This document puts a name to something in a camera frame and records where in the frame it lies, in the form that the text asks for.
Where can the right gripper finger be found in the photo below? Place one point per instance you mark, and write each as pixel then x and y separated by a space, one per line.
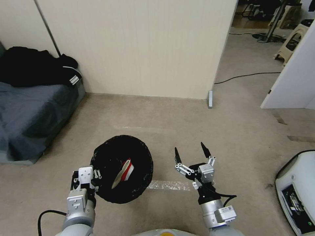
pixel 177 157
pixel 206 150

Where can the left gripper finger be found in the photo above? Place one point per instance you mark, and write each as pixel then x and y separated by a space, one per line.
pixel 97 173

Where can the black trash bin with bag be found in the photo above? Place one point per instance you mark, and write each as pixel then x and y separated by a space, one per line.
pixel 137 157

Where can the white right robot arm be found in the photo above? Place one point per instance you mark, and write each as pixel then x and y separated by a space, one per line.
pixel 216 216

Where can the white and red wrapper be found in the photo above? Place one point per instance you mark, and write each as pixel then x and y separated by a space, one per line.
pixel 124 172

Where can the grey metal partition foot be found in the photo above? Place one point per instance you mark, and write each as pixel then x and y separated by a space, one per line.
pixel 211 99

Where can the white robot front shell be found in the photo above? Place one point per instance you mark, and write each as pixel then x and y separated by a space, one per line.
pixel 167 232

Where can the white machine with black trim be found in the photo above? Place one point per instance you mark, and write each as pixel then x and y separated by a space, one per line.
pixel 299 191

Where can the white door panel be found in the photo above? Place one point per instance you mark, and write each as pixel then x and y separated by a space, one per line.
pixel 292 73

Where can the black garment with white stripes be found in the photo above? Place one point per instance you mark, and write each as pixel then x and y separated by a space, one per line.
pixel 29 66

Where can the black stand with round base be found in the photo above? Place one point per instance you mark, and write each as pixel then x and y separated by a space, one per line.
pixel 270 32

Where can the beige plastic step stool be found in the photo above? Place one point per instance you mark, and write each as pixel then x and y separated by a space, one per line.
pixel 291 44

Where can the black chair legs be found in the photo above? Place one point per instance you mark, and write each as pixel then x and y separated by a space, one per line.
pixel 251 9

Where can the thin grey pole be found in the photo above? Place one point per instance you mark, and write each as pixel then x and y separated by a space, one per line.
pixel 48 28

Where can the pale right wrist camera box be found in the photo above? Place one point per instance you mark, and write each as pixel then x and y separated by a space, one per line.
pixel 206 173

